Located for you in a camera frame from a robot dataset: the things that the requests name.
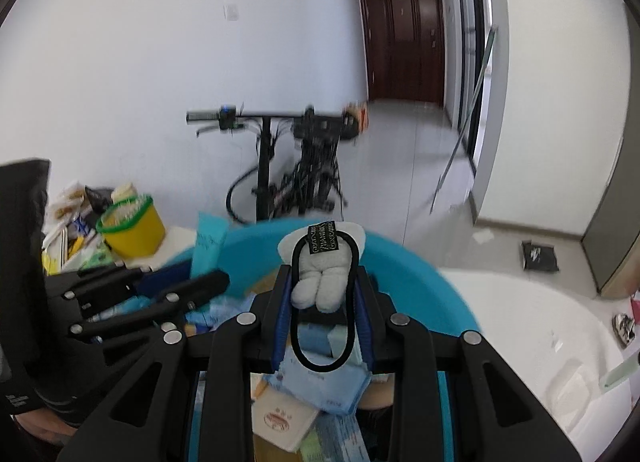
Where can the black snack packet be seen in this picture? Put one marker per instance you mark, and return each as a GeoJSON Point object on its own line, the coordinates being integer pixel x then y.
{"type": "Point", "coordinates": [99, 198]}

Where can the leaning metal pole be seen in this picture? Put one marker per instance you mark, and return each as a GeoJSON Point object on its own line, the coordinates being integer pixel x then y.
{"type": "Point", "coordinates": [467, 111]}

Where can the cream yellow box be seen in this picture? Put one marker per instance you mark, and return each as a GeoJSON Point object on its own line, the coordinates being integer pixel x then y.
{"type": "Point", "coordinates": [282, 417]}

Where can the beige refrigerator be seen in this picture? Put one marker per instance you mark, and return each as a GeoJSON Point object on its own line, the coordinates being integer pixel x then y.
{"type": "Point", "coordinates": [620, 242]}

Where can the person's left hand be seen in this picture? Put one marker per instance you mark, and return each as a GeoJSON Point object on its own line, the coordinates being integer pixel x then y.
{"type": "Point", "coordinates": [40, 429]}

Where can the crumpled silver foil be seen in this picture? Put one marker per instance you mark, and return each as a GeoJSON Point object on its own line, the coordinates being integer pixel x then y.
{"type": "Point", "coordinates": [624, 329]}

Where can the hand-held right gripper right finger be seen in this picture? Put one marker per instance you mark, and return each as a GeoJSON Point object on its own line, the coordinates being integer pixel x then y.
{"type": "Point", "coordinates": [365, 327]}

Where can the black bicycle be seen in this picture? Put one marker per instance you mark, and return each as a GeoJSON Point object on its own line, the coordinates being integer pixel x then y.
{"type": "Point", "coordinates": [265, 166]}

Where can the yellow container green lid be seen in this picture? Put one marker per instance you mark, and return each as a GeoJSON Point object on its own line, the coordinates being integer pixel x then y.
{"type": "Point", "coordinates": [135, 237]}

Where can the black framed glass door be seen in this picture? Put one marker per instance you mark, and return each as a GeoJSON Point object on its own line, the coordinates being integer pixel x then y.
{"type": "Point", "coordinates": [472, 41]}

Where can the blue plastic basin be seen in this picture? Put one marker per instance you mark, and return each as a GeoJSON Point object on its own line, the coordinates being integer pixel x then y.
{"type": "Point", "coordinates": [425, 292]}

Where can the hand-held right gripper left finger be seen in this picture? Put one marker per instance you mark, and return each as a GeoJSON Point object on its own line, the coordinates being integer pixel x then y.
{"type": "Point", "coordinates": [282, 312]}

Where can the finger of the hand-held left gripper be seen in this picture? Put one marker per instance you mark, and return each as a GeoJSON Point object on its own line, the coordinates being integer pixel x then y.
{"type": "Point", "coordinates": [200, 289]}
{"type": "Point", "coordinates": [160, 278]}

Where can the black plastic packet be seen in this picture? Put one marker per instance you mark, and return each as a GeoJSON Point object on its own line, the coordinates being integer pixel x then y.
{"type": "Point", "coordinates": [540, 256]}

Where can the dark brown door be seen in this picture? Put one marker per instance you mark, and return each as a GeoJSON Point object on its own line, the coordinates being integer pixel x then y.
{"type": "Point", "coordinates": [400, 36]}

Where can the white wall switch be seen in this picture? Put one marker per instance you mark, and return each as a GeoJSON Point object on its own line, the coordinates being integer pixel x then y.
{"type": "Point", "coordinates": [232, 12]}

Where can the light blue wipes packet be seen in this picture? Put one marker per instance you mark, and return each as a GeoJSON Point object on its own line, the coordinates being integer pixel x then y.
{"type": "Point", "coordinates": [325, 387]}

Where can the clear snack bag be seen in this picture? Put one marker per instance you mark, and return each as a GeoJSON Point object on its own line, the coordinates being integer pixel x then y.
{"type": "Point", "coordinates": [65, 207]}

